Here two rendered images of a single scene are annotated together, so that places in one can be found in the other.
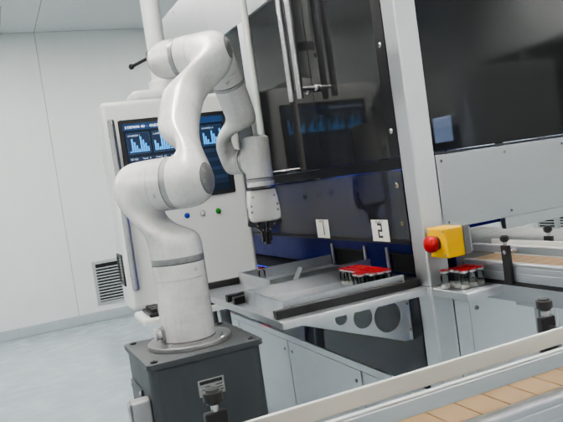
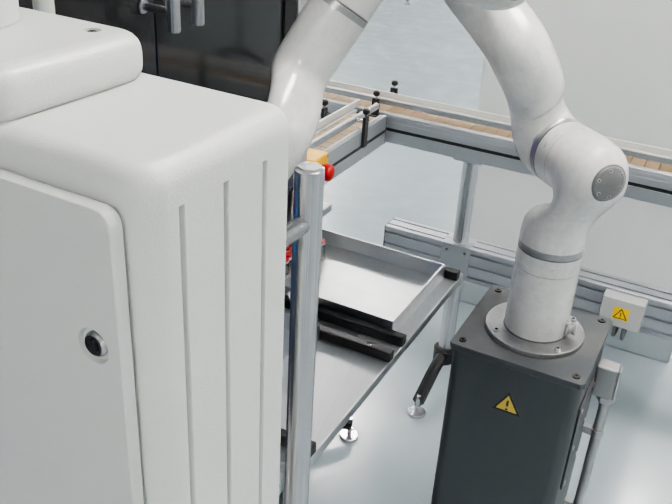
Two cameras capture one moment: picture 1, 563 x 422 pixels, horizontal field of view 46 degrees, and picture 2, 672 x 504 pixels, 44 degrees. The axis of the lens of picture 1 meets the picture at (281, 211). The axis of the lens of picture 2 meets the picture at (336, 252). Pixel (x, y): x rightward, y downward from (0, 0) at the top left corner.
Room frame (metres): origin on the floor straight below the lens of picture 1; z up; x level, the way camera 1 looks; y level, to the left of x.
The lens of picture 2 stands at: (2.67, 1.03, 1.74)
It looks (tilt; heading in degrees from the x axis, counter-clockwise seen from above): 28 degrees down; 230
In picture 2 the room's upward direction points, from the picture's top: 3 degrees clockwise
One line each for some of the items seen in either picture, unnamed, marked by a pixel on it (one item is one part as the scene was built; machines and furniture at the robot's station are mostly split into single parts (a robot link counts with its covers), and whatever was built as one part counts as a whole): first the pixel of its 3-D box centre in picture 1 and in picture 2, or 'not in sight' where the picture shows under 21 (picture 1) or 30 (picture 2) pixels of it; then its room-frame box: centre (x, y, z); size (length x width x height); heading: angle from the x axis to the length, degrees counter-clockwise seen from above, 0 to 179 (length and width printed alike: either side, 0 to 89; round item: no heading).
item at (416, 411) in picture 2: not in sight; (443, 362); (0.86, -0.51, 0.07); 0.50 x 0.08 x 0.14; 24
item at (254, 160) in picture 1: (255, 156); not in sight; (2.04, 0.05, 1.27); 0.09 x 0.08 x 0.13; 69
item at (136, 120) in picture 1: (177, 193); (21, 433); (2.50, 0.38, 1.19); 0.50 x 0.19 x 0.78; 112
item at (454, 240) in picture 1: (447, 240); (308, 167); (1.57, -0.39, 1.00); 0.08 x 0.07 x 0.07; 114
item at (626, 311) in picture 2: not in sight; (622, 310); (0.70, 0.01, 0.50); 0.12 x 0.05 x 0.09; 114
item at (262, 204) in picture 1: (262, 203); not in sight; (2.03, 0.05, 1.13); 0.10 x 0.08 x 0.11; 105
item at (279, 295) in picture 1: (322, 289); (343, 274); (1.71, -0.08, 0.90); 0.34 x 0.26 x 0.04; 113
